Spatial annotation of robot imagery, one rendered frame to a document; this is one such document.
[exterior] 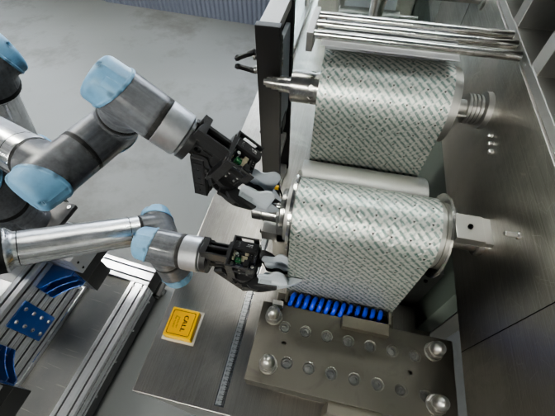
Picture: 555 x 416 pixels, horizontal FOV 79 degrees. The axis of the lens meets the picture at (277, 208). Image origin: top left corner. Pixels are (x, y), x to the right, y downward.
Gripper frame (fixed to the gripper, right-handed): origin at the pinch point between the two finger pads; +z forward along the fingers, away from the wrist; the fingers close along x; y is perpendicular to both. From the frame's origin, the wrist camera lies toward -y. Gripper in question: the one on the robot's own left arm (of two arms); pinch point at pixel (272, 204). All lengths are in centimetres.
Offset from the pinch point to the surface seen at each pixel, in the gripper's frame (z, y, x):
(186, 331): 6.4, -35.0, -18.9
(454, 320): 74, -4, 5
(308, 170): 4.1, 3.4, 10.1
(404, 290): 26.9, 10.2, -7.8
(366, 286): 22.9, 4.5, -7.7
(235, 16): -12, -162, 316
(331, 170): 7.7, 6.3, 11.2
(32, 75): -125, -262, 184
